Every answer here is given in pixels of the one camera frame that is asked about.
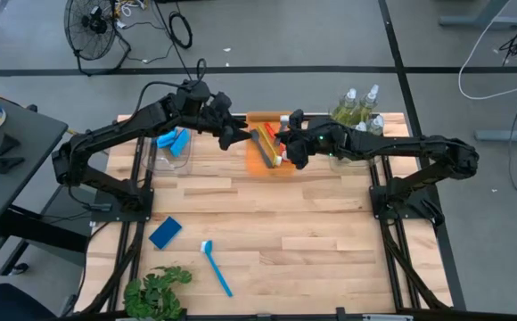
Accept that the red dish brush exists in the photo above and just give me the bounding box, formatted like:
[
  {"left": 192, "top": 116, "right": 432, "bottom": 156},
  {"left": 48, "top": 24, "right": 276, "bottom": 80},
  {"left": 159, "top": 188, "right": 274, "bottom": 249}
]
[{"left": 263, "top": 122, "right": 289, "bottom": 162}]

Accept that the black triangular part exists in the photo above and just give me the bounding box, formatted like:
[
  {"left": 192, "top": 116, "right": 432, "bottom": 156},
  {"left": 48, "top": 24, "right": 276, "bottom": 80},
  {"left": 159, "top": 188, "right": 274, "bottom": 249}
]
[
  {"left": 0, "top": 132, "right": 21, "bottom": 157},
  {"left": 0, "top": 155, "right": 26, "bottom": 175}
]

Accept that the black aluminium table frame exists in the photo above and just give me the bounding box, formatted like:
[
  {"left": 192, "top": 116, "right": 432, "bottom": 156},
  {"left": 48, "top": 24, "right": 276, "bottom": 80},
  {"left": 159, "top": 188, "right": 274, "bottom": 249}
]
[{"left": 73, "top": 111, "right": 467, "bottom": 321}]

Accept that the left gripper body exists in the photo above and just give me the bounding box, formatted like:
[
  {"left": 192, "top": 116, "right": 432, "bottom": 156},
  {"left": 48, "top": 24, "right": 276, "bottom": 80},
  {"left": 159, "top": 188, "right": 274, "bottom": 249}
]
[{"left": 193, "top": 91, "right": 242, "bottom": 136}]

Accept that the orange plastic bin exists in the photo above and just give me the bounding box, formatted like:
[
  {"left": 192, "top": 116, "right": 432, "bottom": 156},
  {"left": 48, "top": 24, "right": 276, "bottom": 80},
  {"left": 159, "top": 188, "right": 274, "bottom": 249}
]
[{"left": 244, "top": 111, "right": 298, "bottom": 177}]

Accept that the dark blue chair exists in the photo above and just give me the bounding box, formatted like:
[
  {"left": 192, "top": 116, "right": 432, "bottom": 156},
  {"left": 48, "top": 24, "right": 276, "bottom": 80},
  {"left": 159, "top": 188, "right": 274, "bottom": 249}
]
[{"left": 0, "top": 283, "right": 59, "bottom": 321}]

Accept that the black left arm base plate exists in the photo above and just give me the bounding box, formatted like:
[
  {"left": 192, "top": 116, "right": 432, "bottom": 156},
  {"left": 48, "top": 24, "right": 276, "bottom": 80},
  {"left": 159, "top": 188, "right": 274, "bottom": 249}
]
[{"left": 89, "top": 186, "right": 155, "bottom": 223}]

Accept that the green leafy plant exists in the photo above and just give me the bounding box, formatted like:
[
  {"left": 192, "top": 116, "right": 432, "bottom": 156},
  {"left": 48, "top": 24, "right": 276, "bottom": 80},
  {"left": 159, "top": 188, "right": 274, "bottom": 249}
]
[{"left": 122, "top": 265, "right": 193, "bottom": 321}]

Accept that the dark blue sponge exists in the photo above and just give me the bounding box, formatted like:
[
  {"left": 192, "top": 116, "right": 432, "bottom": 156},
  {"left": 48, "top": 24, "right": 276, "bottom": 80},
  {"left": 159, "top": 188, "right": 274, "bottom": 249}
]
[{"left": 148, "top": 216, "right": 183, "bottom": 251}]

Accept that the clear plastic bin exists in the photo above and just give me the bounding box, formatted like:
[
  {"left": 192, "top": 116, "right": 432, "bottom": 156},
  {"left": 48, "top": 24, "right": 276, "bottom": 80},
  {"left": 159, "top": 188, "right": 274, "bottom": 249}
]
[
  {"left": 144, "top": 106, "right": 195, "bottom": 175},
  {"left": 327, "top": 106, "right": 383, "bottom": 175}
]

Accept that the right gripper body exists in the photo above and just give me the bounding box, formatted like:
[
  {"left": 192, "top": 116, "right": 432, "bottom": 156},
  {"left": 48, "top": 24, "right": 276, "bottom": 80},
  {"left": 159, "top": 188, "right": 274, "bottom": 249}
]
[{"left": 280, "top": 123, "right": 345, "bottom": 158}]

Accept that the black coiled cable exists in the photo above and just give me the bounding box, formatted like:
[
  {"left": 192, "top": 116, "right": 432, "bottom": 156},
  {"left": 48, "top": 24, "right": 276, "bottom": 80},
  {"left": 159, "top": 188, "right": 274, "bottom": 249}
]
[{"left": 168, "top": 11, "right": 193, "bottom": 50}]

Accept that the white cable tangle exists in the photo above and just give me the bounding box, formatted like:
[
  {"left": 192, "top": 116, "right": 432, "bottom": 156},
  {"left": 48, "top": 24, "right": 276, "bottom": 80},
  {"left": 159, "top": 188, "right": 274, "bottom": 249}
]
[{"left": 114, "top": 0, "right": 152, "bottom": 19}]

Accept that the grey desk foot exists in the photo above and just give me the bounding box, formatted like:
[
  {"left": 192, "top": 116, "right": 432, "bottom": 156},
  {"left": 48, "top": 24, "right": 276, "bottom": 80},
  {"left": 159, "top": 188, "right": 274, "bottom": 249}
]
[
  {"left": 474, "top": 119, "right": 517, "bottom": 144},
  {"left": 439, "top": 0, "right": 517, "bottom": 28}
]

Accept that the light blue sponge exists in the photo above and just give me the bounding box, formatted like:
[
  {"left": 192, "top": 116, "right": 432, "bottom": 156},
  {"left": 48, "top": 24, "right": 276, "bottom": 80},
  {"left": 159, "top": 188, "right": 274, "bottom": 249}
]
[
  {"left": 168, "top": 128, "right": 192, "bottom": 158},
  {"left": 155, "top": 128, "right": 179, "bottom": 150}
]

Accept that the grey side table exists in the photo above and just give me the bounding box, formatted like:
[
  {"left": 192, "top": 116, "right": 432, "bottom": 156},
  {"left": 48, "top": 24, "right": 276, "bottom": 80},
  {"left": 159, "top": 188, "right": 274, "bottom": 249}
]
[{"left": 0, "top": 86, "right": 90, "bottom": 286}]

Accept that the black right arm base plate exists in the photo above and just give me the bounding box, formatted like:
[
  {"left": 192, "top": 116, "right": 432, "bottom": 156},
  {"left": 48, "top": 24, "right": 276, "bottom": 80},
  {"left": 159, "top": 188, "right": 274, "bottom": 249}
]
[{"left": 369, "top": 185, "right": 445, "bottom": 222}]

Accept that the black floor fan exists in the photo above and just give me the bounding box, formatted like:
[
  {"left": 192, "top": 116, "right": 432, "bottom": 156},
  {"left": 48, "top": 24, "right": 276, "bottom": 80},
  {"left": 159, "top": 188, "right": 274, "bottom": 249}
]
[{"left": 63, "top": 0, "right": 133, "bottom": 77}]

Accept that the white floor cable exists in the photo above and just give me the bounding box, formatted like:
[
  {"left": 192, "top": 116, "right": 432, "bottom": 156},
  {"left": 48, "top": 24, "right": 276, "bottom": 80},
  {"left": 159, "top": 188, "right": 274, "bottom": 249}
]
[{"left": 457, "top": 0, "right": 517, "bottom": 101}]

